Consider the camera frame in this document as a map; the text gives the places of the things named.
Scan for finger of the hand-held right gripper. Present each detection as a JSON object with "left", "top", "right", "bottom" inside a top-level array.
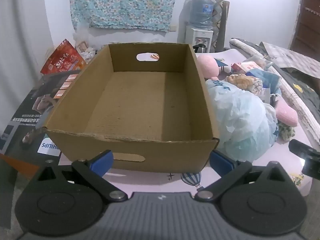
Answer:
[{"left": 289, "top": 139, "right": 320, "bottom": 159}]

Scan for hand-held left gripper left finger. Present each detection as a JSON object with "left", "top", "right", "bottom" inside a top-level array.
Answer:
[{"left": 32, "top": 150, "right": 128, "bottom": 202}]

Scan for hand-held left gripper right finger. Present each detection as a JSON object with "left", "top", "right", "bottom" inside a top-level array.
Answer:
[{"left": 195, "top": 150, "right": 293, "bottom": 201}]

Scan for green white fluffy cloth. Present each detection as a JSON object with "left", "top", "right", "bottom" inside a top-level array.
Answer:
[{"left": 277, "top": 122, "right": 295, "bottom": 140}]

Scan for pink sponge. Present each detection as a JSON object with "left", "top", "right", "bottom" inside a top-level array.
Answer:
[{"left": 275, "top": 96, "right": 299, "bottom": 128}]

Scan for brown cardboard box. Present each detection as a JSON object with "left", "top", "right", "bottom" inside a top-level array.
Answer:
[{"left": 42, "top": 42, "right": 220, "bottom": 174}]

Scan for blue checked towel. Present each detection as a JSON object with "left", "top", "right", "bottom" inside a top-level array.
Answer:
[{"left": 246, "top": 69, "right": 280, "bottom": 90}]

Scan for orange cream plush toy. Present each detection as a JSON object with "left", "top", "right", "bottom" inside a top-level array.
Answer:
[{"left": 224, "top": 74, "right": 263, "bottom": 93}]

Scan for light blue plastic bag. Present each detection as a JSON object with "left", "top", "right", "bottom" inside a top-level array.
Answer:
[{"left": 206, "top": 79, "right": 279, "bottom": 162}]

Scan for grey white quilt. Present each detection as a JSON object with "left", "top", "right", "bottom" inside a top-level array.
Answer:
[{"left": 229, "top": 37, "right": 320, "bottom": 143}]

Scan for dark printed product box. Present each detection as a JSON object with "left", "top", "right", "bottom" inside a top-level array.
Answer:
[{"left": 0, "top": 70, "right": 80, "bottom": 230}]

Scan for checked cardboard sheet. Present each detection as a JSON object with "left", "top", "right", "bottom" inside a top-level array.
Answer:
[{"left": 260, "top": 41, "right": 320, "bottom": 74}]

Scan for pink plush toy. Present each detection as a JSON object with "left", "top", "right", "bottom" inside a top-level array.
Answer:
[{"left": 197, "top": 55, "right": 233, "bottom": 78}]

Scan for pink white small box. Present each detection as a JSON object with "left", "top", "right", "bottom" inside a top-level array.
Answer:
[{"left": 231, "top": 62, "right": 263, "bottom": 75}]

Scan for red snack bag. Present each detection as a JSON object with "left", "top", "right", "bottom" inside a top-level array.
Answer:
[{"left": 40, "top": 39, "right": 87, "bottom": 75}]

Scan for white plastic bags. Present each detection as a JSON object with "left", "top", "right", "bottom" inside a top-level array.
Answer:
[{"left": 72, "top": 27, "right": 100, "bottom": 63}]

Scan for white water dispenser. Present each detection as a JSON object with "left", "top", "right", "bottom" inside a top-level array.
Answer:
[{"left": 185, "top": 26, "right": 214, "bottom": 53}]

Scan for brown wooden wardrobe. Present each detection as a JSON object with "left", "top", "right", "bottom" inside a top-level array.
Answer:
[{"left": 291, "top": 0, "right": 320, "bottom": 58}]

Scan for floral wall cloth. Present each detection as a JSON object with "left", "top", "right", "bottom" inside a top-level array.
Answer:
[{"left": 69, "top": 0, "right": 186, "bottom": 32}]

